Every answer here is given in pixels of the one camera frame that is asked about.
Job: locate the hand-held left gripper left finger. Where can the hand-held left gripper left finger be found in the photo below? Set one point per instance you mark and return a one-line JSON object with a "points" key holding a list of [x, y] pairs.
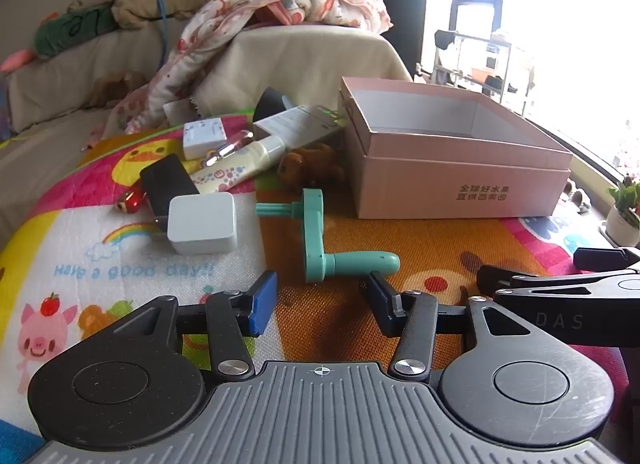
{"points": [[262, 304]]}

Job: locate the potted green plant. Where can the potted green plant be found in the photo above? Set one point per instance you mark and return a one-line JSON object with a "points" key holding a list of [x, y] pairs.
{"points": [[625, 221]]}

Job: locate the colourful cartoon play mat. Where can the colourful cartoon play mat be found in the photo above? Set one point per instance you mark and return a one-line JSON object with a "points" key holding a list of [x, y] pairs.
{"points": [[125, 254]]}

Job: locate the green plush toy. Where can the green plush toy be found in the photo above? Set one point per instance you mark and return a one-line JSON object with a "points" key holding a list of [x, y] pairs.
{"points": [[70, 31]]}

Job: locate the metal storage rack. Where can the metal storage rack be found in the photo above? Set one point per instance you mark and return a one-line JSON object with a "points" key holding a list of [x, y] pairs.
{"points": [[480, 68]]}

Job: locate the floral pink blanket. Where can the floral pink blanket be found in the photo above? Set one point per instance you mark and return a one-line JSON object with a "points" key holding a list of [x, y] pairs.
{"points": [[210, 28]]}

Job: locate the small red tube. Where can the small red tube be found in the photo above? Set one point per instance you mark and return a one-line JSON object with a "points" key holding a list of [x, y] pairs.
{"points": [[131, 200]]}

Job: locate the black dryer nozzle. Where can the black dryer nozzle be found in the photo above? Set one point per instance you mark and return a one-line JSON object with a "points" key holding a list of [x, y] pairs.
{"points": [[270, 103]]}

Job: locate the white power adapter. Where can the white power adapter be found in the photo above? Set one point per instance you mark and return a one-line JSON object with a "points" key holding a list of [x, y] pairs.
{"points": [[200, 138]]}

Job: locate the white charger cube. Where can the white charger cube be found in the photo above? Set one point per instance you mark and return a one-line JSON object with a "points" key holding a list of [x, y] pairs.
{"points": [[202, 224]]}

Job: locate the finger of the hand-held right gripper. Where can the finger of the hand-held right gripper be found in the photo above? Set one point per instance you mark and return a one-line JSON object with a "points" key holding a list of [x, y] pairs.
{"points": [[600, 258], [505, 276]]}

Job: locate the pink cardboard box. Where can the pink cardboard box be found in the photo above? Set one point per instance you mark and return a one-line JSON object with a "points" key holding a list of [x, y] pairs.
{"points": [[450, 178]]}

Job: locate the cream lotion tube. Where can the cream lotion tube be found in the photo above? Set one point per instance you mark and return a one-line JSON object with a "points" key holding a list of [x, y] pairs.
{"points": [[240, 163]]}

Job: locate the black power bank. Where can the black power bank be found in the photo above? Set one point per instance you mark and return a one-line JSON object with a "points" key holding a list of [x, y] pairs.
{"points": [[165, 181]]}

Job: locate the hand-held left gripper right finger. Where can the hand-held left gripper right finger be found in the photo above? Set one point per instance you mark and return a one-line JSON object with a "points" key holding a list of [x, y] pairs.
{"points": [[382, 304]]}

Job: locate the white paper tag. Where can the white paper tag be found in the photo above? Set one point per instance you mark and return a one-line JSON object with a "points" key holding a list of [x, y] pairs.
{"points": [[180, 111]]}

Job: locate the pink plush toy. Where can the pink plush toy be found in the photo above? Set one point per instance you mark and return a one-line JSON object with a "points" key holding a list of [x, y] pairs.
{"points": [[17, 59]]}

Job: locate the brown toy bear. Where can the brown toy bear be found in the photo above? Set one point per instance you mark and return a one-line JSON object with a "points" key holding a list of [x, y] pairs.
{"points": [[310, 163]]}

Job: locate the long white carton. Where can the long white carton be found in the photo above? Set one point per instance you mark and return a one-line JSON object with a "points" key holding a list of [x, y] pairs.
{"points": [[295, 123]]}

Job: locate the beige sofa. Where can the beige sofa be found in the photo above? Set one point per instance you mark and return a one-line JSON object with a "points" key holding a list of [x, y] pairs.
{"points": [[300, 58]]}

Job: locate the pink lip gloss tube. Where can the pink lip gloss tube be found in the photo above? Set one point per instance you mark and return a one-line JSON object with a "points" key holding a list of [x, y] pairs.
{"points": [[227, 147]]}

